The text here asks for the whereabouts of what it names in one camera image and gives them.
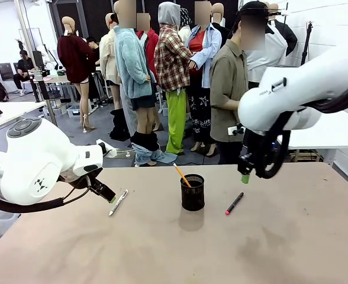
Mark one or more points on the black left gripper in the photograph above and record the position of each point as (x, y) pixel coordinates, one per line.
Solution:
(79, 180)

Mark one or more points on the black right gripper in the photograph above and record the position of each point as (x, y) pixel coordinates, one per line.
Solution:
(248, 154)

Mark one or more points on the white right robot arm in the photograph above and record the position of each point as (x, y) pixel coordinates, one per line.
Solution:
(310, 85)

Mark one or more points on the person's right forearm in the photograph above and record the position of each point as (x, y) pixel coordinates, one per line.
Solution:
(230, 104)

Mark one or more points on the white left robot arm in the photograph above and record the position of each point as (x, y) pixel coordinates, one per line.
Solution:
(35, 154)

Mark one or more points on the white silver pen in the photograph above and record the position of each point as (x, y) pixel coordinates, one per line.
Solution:
(118, 202)

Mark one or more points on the black pen with pink cap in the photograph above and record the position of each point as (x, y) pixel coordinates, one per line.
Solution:
(234, 203)

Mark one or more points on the black mesh pen holder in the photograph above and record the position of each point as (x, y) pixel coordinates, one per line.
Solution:
(192, 195)

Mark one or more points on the white power strip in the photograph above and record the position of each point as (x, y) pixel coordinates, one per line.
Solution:
(109, 151)

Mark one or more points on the yellow pencil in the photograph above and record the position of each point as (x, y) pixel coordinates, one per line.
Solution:
(181, 175)

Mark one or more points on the grey storage crate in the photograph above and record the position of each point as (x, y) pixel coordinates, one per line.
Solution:
(73, 112)

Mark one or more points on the person in olive shirt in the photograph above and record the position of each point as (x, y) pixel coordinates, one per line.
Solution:
(227, 88)

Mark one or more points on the mannequin in blue shirt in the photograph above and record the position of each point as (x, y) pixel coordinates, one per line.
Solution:
(202, 97)

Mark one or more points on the white long table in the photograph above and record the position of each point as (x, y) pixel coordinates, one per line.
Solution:
(325, 130)

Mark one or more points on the white side table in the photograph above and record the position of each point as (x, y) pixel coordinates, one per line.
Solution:
(11, 111)

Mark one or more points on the mannequin in light-blue fleece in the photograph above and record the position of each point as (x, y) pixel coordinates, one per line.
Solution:
(131, 65)

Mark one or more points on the mannequin in plaid shirt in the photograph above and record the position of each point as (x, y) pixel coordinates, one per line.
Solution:
(172, 65)

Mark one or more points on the mannequin in white raglan shirt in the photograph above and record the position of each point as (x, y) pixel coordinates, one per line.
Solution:
(276, 47)

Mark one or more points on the mannequin in maroon sweater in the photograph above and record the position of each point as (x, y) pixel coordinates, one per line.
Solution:
(74, 62)

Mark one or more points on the mannequin in cream jacket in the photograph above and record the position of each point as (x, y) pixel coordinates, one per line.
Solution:
(107, 56)

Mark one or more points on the standing person in black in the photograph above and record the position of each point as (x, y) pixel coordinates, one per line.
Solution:
(93, 48)

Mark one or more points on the seated person in black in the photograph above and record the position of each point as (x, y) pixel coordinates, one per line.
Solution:
(23, 69)

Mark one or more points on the black tripod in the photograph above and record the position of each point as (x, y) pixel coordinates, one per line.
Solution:
(307, 41)

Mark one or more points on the mannequin in red jacket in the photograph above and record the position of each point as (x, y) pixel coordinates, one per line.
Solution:
(151, 44)

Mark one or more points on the mannequin in black jacket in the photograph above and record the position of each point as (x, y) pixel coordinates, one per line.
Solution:
(219, 17)

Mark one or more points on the mannequin in patterned hood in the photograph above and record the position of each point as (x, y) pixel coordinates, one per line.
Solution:
(185, 19)

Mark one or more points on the black head-mounted camera rig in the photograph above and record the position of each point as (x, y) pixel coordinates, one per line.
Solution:
(259, 9)

